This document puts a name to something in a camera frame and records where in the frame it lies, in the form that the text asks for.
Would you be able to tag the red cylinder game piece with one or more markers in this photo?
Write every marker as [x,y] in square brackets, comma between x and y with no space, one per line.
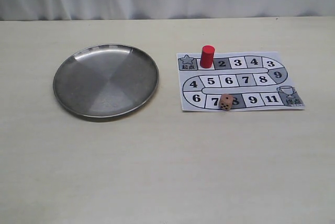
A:
[207,56]

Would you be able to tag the wooden die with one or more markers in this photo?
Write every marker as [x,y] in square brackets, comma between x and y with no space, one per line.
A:
[226,101]

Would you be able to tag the round stainless steel plate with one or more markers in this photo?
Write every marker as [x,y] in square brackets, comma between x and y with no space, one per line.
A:
[106,81]

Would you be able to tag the paper number game board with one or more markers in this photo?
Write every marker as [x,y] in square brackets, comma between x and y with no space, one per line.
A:
[256,80]

